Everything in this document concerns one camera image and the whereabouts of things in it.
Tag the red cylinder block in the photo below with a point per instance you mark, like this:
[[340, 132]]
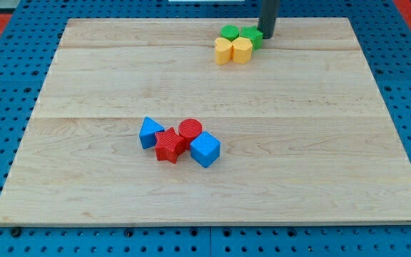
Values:
[[190, 129]]

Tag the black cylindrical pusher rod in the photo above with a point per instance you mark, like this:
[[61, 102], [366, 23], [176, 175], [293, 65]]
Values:
[[268, 16]]

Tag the green star block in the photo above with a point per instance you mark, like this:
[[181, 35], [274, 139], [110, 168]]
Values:
[[255, 36]]

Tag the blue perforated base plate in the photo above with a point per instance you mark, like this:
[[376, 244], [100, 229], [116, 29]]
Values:
[[27, 45]]

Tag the blue triangle block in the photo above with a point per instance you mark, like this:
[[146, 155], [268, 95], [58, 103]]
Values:
[[147, 134]]

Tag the yellow heart block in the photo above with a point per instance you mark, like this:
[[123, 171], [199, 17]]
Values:
[[223, 51]]

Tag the blue cube block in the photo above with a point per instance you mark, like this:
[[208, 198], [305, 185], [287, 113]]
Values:
[[205, 149]]

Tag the green cylinder block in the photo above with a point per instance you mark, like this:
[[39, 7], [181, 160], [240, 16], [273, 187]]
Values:
[[230, 32]]

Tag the yellow hexagon block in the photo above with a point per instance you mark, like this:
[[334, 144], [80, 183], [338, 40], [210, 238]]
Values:
[[242, 50]]

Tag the red star block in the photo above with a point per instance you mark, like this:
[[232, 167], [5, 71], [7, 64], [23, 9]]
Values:
[[169, 145]]

